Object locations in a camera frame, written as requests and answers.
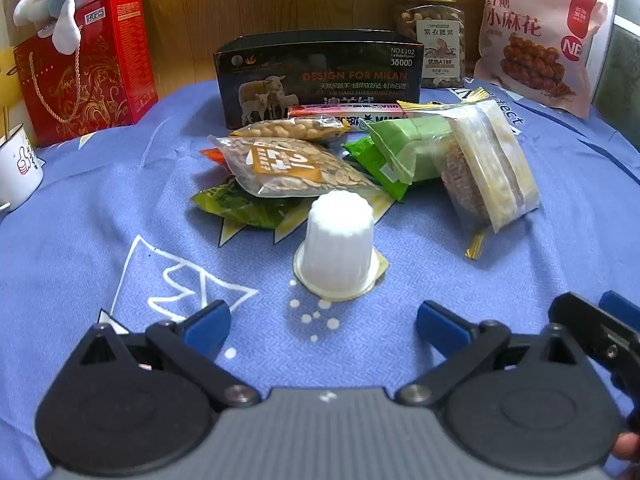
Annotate clear peanut packet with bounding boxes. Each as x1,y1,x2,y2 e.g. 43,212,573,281
230,116,351,143

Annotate white jelly cup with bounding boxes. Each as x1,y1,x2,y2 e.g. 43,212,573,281
292,191,388,303

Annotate dark green leafy packet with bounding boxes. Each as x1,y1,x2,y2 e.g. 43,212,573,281
191,180,313,230

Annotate white enamel mug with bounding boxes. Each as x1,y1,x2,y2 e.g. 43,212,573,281
0,122,45,211

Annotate clear nut jar gold lid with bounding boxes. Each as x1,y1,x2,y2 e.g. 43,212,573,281
394,0,467,90

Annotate brown cake packet gold ends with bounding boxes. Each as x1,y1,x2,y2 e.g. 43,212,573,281
432,87,496,261

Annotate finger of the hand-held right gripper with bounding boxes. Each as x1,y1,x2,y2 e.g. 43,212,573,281
599,290,640,330
549,292,640,411

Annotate person's right hand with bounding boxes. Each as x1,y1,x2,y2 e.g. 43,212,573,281
612,432,640,462

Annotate blue printed cloth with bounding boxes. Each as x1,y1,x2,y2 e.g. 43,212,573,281
0,77,640,480

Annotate red gift box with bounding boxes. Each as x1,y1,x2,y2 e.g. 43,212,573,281
12,0,160,148

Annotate pink white snack bar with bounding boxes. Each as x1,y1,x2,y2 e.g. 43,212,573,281
287,101,406,133

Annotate pink snack bag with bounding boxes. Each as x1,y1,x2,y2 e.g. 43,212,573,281
472,0,608,120

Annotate clear yellow snack packet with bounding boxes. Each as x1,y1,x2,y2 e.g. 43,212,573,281
447,100,542,233

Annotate seed packet orange label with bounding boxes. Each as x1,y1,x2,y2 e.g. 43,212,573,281
207,134,383,198

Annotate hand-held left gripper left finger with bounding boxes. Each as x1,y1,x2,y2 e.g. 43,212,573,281
75,300,262,411

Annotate small orange packet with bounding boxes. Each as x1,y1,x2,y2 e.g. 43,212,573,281
200,147,231,167

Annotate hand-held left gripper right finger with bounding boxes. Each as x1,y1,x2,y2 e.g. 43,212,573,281
395,301,588,408

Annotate black cardboard box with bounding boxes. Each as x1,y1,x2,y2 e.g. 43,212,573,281
212,30,425,131

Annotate wooden board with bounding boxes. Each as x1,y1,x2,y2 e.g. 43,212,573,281
120,0,416,86

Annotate light green packet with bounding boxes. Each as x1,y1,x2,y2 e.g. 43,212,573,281
367,115,458,184

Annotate green snack packet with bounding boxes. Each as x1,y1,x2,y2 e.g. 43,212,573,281
341,136,408,202

